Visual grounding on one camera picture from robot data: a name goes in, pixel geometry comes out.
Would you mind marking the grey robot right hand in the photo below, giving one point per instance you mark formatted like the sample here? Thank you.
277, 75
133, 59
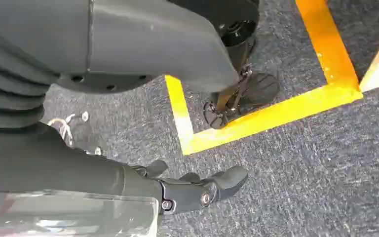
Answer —
150, 42

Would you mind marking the clear plastic cover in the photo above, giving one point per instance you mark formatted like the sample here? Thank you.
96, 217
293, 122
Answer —
62, 216

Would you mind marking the black robot leg with foot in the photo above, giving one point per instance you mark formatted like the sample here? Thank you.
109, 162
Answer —
238, 29

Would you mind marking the ribbed grey right arm sleeve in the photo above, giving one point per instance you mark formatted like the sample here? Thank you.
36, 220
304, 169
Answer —
9, 91

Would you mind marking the yellow floor tape strip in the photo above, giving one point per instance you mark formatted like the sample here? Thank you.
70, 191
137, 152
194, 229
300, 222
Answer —
274, 116
326, 45
180, 114

